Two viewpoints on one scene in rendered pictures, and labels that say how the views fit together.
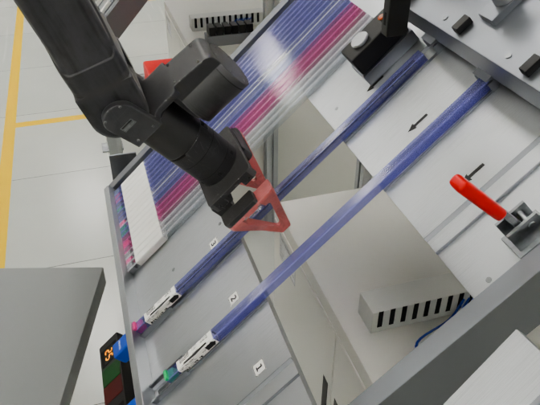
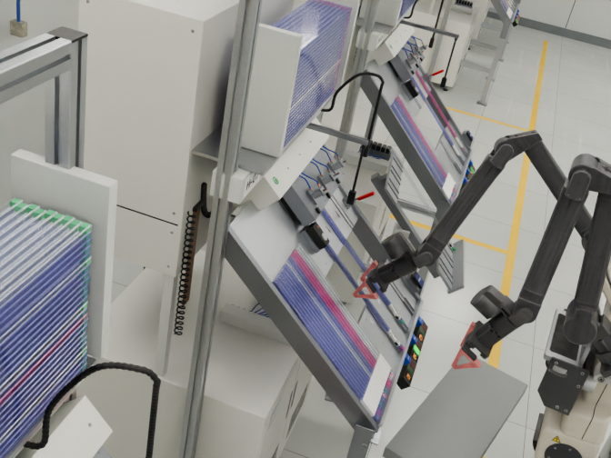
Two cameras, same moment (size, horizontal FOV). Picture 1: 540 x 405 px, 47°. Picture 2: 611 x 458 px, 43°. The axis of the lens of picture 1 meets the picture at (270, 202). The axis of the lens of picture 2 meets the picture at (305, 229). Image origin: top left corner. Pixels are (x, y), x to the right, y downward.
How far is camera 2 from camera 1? 275 cm
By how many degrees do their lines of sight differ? 109
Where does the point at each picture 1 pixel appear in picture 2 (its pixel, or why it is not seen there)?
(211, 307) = (384, 312)
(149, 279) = (389, 358)
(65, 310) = (414, 433)
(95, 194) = not seen: outside the picture
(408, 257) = (238, 350)
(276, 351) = not seen: hidden behind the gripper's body
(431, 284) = (262, 321)
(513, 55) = (334, 184)
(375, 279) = (266, 352)
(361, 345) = not seen: hidden behind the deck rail
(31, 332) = (433, 432)
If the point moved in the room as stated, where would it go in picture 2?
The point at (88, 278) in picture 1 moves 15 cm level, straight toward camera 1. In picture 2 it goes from (395, 444) to (401, 410)
